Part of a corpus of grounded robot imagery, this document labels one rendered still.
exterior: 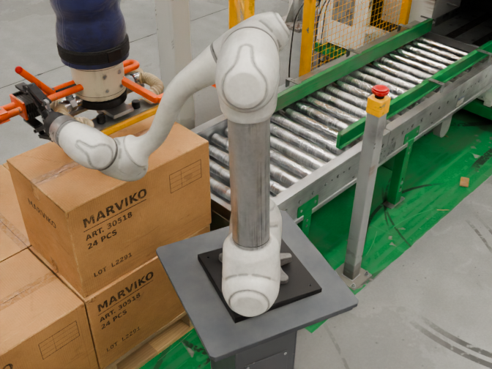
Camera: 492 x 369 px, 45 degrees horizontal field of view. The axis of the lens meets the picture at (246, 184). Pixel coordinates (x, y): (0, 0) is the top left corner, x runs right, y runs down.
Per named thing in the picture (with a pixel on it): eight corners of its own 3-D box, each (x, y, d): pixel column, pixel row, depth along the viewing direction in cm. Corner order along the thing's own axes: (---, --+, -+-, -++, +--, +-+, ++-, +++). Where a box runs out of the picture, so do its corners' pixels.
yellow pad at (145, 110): (151, 99, 214) (150, 86, 211) (168, 108, 209) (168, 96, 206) (67, 134, 195) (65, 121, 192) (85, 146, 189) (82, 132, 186)
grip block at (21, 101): (36, 101, 192) (32, 84, 189) (52, 112, 187) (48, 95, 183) (12, 110, 187) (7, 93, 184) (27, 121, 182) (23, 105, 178)
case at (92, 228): (152, 181, 269) (144, 102, 244) (211, 222, 246) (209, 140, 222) (29, 243, 235) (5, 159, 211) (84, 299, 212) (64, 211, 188)
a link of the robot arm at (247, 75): (280, 274, 180) (279, 330, 162) (227, 273, 181) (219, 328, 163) (285, 23, 137) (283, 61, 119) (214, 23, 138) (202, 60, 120)
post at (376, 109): (349, 268, 302) (377, 91, 242) (360, 274, 298) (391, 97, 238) (341, 274, 298) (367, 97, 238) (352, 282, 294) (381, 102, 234)
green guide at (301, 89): (417, 26, 411) (419, 14, 405) (430, 31, 405) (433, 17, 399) (255, 107, 319) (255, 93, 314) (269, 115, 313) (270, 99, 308)
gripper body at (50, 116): (47, 120, 169) (30, 108, 174) (53, 146, 174) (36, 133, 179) (70, 110, 173) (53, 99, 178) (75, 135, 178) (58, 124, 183)
